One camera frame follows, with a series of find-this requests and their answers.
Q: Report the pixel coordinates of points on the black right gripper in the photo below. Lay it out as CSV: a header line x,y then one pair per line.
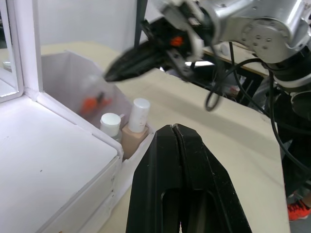
x,y
167,31

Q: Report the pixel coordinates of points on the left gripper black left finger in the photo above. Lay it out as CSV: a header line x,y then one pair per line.
x,y
150,194

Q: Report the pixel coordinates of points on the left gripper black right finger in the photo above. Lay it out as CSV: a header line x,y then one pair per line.
x,y
209,194

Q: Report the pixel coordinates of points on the orange brush set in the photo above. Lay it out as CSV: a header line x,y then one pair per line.
x,y
91,103

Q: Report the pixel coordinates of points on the white cosmetic organizer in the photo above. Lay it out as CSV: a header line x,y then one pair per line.
x,y
48,145

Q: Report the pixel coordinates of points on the black metal pole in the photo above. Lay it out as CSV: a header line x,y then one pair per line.
x,y
139,21

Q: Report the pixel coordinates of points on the beige bottle with white cap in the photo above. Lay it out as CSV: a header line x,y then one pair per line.
x,y
136,138

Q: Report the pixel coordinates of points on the clear bottle with white cap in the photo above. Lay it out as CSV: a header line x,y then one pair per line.
x,y
110,122

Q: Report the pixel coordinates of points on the orange sneaker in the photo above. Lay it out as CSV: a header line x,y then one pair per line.
x,y
300,210

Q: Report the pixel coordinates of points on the wooden background table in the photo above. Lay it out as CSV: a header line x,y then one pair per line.
x,y
245,64

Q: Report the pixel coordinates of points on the white framed mirror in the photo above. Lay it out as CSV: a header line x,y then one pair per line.
x,y
13,48

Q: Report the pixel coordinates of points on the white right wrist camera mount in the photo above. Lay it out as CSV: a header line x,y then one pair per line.
x,y
170,7

